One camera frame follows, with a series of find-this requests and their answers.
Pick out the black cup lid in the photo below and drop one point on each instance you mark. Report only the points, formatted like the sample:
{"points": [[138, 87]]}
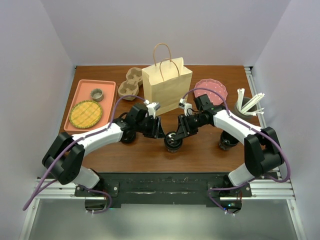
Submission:
{"points": [[171, 136]]}

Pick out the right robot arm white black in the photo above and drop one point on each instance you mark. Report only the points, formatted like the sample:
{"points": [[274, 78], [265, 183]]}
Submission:
{"points": [[262, 151]]}

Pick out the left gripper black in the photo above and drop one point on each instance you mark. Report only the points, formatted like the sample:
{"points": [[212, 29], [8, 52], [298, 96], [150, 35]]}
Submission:
{"points": [[156, 131]]}

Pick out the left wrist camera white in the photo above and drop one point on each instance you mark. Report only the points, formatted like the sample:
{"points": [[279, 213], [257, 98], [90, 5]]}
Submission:
{"points": [[152, 107]]}

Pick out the cardboard cup carrier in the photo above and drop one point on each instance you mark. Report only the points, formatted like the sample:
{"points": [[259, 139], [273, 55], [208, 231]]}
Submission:
{"points": [[131, 86]]}

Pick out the pink polka dot plate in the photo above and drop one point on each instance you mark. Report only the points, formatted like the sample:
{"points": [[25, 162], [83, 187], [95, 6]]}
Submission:
{"points": [[213, 85]]}

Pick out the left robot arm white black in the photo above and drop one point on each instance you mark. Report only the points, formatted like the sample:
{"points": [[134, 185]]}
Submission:
{"points": [[64, 159]]}

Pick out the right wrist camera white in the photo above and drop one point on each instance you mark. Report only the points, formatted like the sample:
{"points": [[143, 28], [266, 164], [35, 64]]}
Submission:
{"points": [[187, 107]]}

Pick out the salmon pink tray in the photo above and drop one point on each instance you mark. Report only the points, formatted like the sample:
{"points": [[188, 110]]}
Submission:
{"points": [[83, 92]]}

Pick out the small grey ceramic cup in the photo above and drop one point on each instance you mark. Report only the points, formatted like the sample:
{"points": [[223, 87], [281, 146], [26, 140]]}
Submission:
{"points": [[97, 95]]}

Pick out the black coffee cup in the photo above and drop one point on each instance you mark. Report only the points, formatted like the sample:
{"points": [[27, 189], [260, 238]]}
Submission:
{"points": [[227, 141], [173, 146]]}

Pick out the grey straw holder cup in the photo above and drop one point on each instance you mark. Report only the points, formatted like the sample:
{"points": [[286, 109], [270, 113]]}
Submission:
{"points": [[237, 112]]}

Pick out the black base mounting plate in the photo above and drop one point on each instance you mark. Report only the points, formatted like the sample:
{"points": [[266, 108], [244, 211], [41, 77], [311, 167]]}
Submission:
{"points": [[175, 188]]}

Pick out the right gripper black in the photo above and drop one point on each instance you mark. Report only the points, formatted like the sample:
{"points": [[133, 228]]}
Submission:
{"points": [[184, 129]]}

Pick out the yellow woven coaster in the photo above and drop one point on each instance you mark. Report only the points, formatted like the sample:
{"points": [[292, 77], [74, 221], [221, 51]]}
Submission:
{"points": [[85, 114]]}

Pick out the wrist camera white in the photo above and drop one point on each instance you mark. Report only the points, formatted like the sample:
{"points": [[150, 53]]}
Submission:
{"points": [[187, 107], [152, 107]]}

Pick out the brown paper bag with handles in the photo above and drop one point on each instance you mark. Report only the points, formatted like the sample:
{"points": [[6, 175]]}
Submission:
{"points": [[166, 82]]}

